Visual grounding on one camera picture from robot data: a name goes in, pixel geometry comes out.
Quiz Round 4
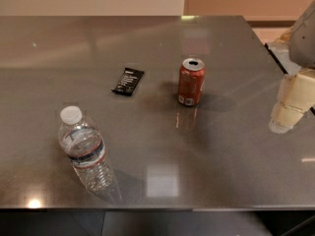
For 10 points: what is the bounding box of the red coke can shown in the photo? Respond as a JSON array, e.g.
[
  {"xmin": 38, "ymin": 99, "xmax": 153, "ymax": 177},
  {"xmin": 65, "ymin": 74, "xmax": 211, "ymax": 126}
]
[{"xmin": 177, "ymin": 58, "xmax": 206, "ymax": 106}]

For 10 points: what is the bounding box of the black snack bar wrapper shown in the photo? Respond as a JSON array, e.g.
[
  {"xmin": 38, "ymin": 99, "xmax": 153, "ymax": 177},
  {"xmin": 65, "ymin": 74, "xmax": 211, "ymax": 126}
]
[{"xmin": 111, "ymin": 68, "xmax": 145, "ymax": 96}]

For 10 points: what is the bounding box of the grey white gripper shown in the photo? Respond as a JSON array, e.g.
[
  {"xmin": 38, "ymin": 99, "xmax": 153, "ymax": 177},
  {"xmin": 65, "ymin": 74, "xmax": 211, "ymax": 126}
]
[{"xmin": 269, "ymin": 0, "xmax": 315, "ymax": 134}]

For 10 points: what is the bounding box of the clear plastic water bottle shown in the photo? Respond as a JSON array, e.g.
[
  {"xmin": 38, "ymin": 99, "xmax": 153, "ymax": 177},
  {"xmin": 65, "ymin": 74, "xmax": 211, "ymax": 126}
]
[{"xmin": 58, "ymin": 106, "xmax": 114, "ymax": 192}]

